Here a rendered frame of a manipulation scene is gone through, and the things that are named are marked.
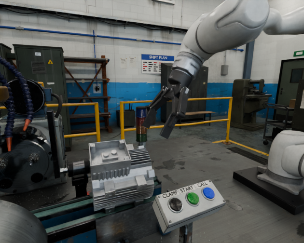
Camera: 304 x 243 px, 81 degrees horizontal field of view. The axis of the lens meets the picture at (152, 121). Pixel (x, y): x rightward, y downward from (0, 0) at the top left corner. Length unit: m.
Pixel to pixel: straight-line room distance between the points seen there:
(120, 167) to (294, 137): 0.82
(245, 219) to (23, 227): 0.77
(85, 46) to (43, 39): 1.01
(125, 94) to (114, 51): 1.29
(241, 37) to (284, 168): 0.75
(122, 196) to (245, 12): 0.59
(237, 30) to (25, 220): 0.56
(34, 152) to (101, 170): 0.34
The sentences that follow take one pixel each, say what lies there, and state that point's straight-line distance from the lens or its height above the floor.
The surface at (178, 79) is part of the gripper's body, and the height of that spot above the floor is 1.35.
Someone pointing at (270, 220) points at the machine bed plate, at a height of 0.80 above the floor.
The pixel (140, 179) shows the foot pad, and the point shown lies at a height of 1.04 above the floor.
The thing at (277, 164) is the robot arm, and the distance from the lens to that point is 1.09.
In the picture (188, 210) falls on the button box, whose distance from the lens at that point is 0.46.
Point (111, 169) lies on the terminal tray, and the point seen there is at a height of 1.09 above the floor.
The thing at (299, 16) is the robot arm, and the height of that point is 1.59.
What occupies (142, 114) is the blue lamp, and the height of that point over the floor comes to 1.18.
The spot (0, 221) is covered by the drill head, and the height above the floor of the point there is 1.14.
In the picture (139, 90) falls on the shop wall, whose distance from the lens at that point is 5.90.
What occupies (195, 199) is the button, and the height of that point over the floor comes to 1.07.
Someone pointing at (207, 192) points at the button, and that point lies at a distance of 0.50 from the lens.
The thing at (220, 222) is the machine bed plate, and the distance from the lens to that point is 0.85.
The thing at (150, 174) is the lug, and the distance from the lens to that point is 0.61.
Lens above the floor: 1.34
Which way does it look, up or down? 12 degrees down
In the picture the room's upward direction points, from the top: straight up
